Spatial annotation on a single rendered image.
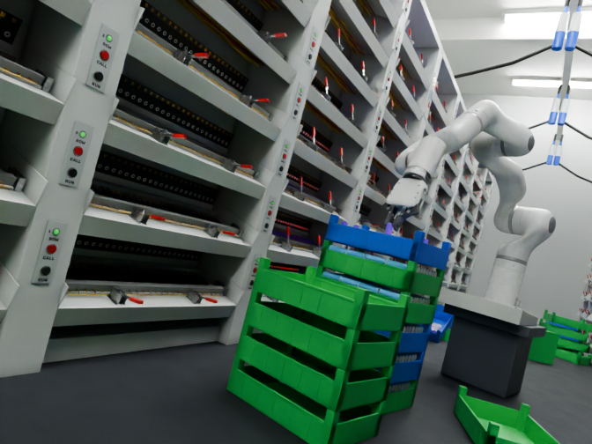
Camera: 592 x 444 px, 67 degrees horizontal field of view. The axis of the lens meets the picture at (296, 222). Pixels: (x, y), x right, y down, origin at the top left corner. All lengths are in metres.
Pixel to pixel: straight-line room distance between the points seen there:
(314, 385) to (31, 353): 0.56
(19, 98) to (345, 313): 0.70
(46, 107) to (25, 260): 0.28
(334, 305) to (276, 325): 0.16
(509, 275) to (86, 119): 1.61
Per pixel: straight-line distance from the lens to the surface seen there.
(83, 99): 0.97
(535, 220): 1.99
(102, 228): 1.03
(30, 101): 0.92
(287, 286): 0.99
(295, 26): 1.60
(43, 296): 1.00
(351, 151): 2.12
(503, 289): 1.97
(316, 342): 0.94
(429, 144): 1.46
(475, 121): 1.62
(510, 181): 1.89
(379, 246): 1.23
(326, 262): 1.31
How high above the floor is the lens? 0.38
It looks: 2 degrees up
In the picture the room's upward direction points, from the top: 14 degrees clockwise
